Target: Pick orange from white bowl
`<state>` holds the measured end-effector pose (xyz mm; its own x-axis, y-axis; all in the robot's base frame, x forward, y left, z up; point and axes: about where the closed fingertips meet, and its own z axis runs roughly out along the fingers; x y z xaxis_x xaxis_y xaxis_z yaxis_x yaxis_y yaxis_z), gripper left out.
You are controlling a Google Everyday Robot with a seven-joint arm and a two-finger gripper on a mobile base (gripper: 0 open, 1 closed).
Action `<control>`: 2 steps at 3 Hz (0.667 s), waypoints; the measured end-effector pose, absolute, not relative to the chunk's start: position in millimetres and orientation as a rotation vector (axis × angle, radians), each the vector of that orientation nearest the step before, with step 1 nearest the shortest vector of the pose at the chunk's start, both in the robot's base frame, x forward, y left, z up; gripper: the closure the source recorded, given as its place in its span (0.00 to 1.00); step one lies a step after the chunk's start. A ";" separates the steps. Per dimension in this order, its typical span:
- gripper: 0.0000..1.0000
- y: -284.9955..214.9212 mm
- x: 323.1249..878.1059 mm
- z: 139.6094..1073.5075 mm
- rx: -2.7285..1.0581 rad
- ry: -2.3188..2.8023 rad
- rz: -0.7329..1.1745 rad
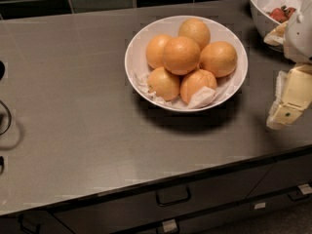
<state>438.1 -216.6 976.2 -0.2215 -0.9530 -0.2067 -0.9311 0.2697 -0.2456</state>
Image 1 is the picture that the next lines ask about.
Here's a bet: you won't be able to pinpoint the white paper napkin in bowl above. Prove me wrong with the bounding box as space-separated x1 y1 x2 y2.
133 74 238 112

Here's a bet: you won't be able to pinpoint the front right orange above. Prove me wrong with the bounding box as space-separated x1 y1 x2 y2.
180 69 217 104

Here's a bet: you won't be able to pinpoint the top centre orange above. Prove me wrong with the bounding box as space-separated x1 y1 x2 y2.
163 36 201 75

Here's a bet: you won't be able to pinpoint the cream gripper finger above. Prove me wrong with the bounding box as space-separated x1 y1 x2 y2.
266 63 312 130
264 21 288 47

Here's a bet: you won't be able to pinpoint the back orange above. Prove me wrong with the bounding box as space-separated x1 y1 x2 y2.
178 18 211 50

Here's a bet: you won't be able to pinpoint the white bowl with strawberries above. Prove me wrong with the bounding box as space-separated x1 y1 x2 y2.
250 0 309 53

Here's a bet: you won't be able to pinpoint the black drawer handle centre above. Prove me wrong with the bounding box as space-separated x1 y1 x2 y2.
155 185 191 207

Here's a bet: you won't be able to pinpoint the red strawberries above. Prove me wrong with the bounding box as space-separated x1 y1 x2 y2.
268 5 296 23

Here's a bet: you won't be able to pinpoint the black drawer handle left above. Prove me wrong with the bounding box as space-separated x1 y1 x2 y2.
18 214 41 234

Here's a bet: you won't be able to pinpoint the white drawer label right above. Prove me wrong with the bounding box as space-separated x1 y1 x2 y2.
298 183 312 195

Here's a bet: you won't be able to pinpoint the orange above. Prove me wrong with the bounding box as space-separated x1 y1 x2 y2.
163 36 201 75
147 67 180 101
199 41 238 78
145 34 172 69
180 69 217 104
178 18 211 50

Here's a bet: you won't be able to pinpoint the white bowl with oranges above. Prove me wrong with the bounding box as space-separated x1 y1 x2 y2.
125 16 248 102

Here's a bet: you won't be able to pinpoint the front left orange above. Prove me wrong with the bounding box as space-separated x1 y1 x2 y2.
147 67 180 101

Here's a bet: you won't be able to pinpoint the black drawer handle right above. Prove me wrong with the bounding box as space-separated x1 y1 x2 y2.
288 189 310 202

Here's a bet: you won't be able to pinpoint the black drawer handle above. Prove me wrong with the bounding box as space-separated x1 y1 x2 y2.
18 214 41 234
155 185 191 207
288 189 310 202

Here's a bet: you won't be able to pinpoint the white drawer label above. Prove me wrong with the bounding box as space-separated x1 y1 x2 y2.
298 183 312 195
253 202 266 210
162 219 178 234

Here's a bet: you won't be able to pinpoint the white drawer label centre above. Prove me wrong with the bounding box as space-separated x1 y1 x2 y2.
162 219 178 234

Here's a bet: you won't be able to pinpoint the white drawer label middle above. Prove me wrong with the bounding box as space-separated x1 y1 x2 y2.
253 202 266 210

